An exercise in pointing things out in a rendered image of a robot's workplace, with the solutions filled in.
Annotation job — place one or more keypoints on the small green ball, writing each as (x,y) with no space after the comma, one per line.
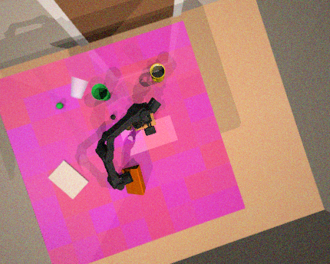
(59,105)

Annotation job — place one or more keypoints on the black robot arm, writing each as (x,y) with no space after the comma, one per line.
(137,115)

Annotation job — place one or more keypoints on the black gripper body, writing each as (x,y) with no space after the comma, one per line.
(150,130)

